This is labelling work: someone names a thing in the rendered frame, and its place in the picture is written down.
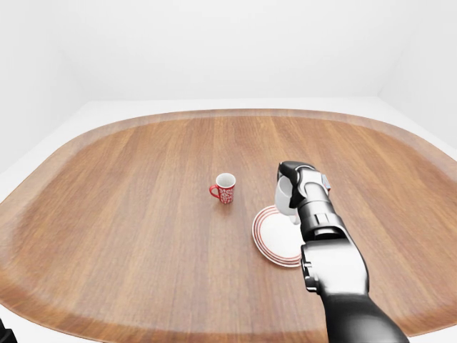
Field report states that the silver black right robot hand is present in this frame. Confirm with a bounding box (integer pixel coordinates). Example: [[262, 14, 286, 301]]
[[276, 161, 332, 211]]

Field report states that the white mug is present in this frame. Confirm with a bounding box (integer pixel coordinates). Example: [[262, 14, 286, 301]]
[[273, 176, 300, 226]]

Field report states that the white plate with red rings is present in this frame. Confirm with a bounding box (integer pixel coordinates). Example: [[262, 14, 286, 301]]
[[251, 205, 303, 269]]

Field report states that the red patterned mug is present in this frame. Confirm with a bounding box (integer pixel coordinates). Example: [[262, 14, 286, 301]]
[[209, 172, 236, 206]]

